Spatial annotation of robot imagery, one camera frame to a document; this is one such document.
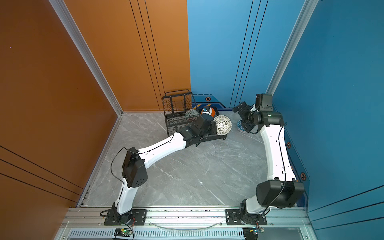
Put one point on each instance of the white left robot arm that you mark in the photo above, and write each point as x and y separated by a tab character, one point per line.
136	163

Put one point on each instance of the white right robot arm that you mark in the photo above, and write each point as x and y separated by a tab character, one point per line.
282	189

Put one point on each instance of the aluminium corner post right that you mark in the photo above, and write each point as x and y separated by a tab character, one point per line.
301	23

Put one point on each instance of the black wire dish rack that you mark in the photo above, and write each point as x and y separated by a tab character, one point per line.
175	105

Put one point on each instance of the white lattice patterned bowl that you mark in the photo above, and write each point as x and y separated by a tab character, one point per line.
223	125

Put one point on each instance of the dark blue patterned bowl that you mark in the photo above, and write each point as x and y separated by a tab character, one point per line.
240	127

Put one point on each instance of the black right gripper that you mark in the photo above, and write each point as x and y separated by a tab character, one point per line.
247	125

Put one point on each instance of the aluminium corner post left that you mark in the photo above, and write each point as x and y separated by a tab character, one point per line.
75	34

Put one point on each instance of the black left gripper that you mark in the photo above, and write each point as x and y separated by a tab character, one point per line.
213	127

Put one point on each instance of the orange plastic bowl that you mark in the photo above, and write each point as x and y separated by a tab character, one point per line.
209	113

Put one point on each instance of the green circuit board left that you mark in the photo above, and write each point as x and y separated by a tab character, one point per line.
123	234

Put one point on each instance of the circuit board right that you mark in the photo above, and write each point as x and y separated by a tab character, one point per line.
251	233

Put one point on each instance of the aluminium corner post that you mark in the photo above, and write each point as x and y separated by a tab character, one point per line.
75	34
301	23

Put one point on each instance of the green patterned ceramic bowl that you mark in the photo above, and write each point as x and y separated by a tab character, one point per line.
192	113

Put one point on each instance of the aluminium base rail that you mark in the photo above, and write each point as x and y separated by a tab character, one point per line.
186	223

